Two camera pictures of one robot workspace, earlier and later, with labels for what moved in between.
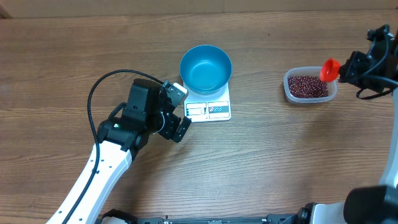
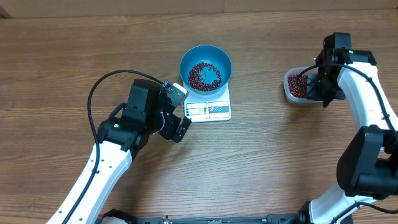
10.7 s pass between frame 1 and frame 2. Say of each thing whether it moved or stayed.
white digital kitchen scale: stayed
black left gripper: stayed
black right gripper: moved
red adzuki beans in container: stayed
